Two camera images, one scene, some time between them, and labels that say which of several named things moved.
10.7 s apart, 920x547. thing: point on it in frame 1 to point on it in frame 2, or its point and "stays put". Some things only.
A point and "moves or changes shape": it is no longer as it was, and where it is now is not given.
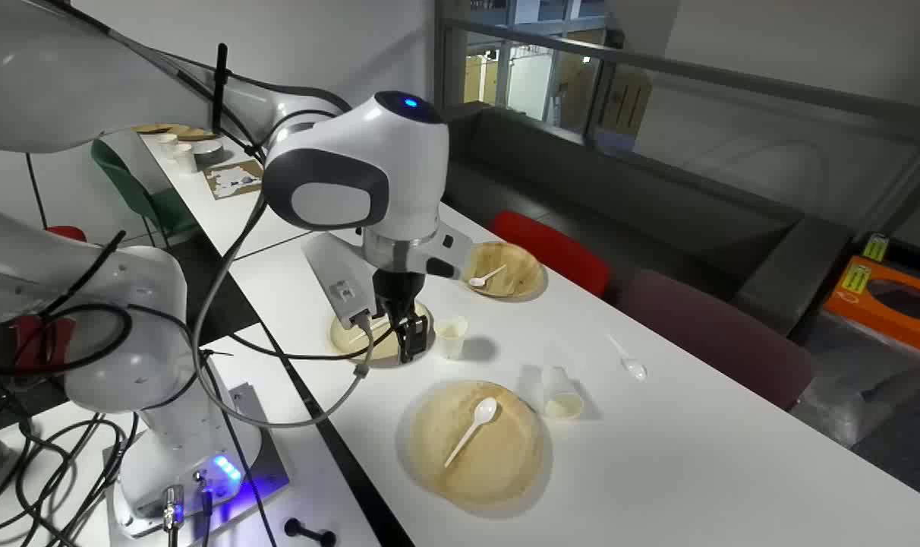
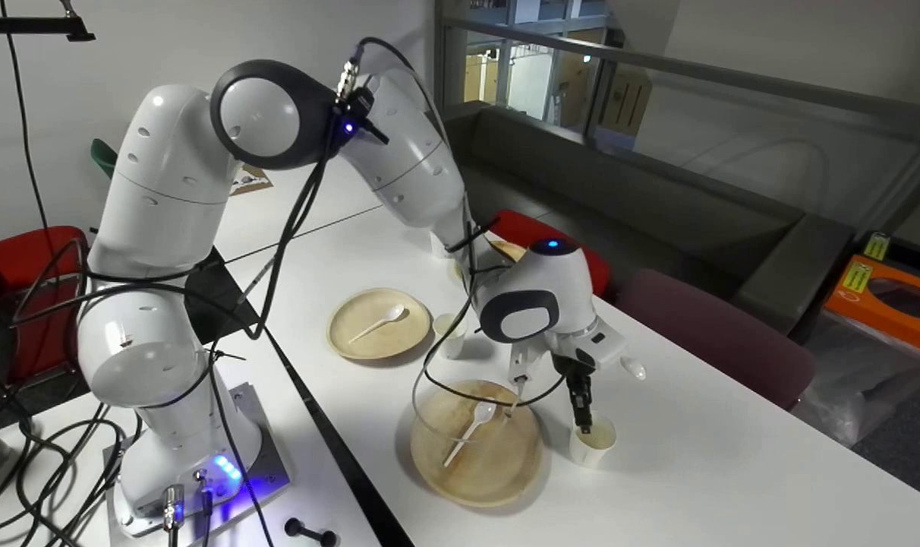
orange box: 899,301 stays put
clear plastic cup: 556,389 moves or changes shape
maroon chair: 713,339 stays put
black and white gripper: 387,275 to 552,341
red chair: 563,254 stays put
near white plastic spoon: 483,410 stays put
